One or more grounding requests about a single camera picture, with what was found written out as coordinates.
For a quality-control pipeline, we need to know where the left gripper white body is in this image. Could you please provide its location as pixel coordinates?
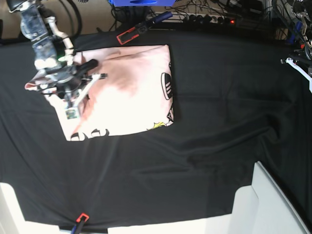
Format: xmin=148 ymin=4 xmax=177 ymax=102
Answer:
xmin=280 ymin=57 xmax=312 ymax=93

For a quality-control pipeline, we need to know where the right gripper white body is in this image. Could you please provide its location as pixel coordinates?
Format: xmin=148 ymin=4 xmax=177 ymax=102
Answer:
xmin=57 ymin=72 xmax=108 ymax=121

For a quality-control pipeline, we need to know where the pale pink T-shirt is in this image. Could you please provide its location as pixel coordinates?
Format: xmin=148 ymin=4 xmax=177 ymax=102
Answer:
xmin=24 ymin=44 xmax=176 ymax=142

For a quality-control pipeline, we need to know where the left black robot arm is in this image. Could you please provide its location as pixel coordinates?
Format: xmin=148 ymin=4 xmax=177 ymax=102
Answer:
xmin=271 ymin=0 xmax=312 ymax=91

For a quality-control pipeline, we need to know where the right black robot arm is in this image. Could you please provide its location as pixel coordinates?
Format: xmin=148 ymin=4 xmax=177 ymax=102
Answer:
xmin=7 ymin=0 xmax=107 ymax=119

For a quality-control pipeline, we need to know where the black table cloth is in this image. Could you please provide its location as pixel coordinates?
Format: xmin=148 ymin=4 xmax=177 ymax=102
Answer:
xmin=0 ymin=31 xmax=312 ymax=229

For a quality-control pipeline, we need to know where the red black clamp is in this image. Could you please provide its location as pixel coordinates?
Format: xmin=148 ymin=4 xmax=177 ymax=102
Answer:
xmin=117 ymin=23 xmax=149 ymax=45

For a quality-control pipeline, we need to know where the white power strip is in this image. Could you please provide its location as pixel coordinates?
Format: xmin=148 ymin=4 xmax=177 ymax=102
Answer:
xmin=163 ymin=12 xmax=236 ymax=26

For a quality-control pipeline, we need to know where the blue plastic box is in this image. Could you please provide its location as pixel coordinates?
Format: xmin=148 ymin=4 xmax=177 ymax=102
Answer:
xmin=109 ymin=0 xmax=176 ymax=7

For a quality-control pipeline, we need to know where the white side table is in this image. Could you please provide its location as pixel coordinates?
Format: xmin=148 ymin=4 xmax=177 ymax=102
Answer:
xmin=0 ymin=161 xmax=312 ymax=234

